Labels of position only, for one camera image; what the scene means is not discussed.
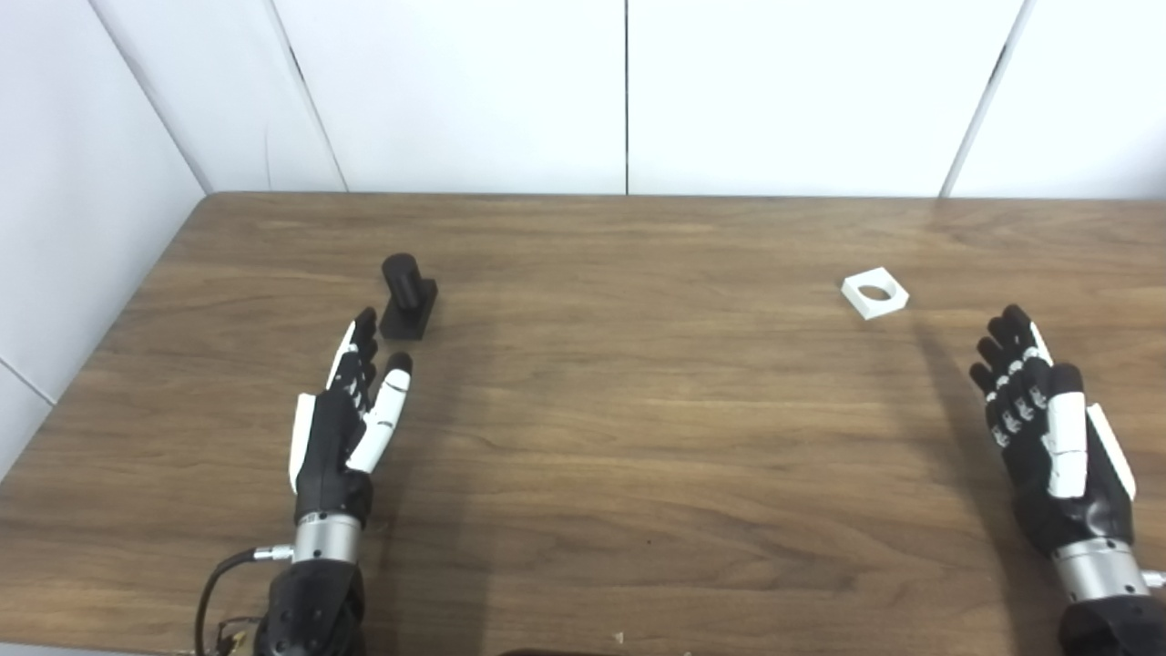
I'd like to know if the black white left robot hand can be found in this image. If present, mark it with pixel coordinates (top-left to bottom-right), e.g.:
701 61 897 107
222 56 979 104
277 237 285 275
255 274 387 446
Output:
288 307 414 528

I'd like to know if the black peg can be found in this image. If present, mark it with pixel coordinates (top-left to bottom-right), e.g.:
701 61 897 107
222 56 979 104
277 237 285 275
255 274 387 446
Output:
379 253 439 342

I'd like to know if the thin wire with yellow connector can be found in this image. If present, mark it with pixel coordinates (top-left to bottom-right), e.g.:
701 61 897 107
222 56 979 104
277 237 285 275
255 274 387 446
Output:
215 616 263 655

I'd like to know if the white square piece with hole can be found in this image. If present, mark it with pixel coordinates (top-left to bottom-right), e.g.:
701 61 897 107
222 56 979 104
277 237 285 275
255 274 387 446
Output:
841 267 910 321

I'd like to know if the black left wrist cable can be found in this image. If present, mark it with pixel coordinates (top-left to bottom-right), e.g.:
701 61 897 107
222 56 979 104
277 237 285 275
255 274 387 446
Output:
194 544 297 656

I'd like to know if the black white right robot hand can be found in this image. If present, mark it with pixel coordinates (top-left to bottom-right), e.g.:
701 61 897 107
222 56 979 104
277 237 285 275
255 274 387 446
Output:
968 304 1138 557

